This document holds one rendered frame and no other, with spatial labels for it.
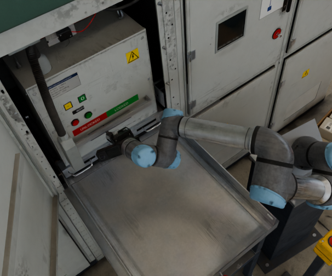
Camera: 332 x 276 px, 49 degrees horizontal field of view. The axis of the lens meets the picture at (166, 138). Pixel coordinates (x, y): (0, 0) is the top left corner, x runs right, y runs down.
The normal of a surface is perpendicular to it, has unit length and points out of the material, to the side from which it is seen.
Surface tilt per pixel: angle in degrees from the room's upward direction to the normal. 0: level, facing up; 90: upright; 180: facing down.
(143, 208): 0
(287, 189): 64
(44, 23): 90
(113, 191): 0
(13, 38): 90
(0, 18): 90
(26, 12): 90
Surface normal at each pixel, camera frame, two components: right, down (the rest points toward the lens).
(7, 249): -0.07, -0.61
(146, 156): 0.47, 0.22
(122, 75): 0.59, 0.61
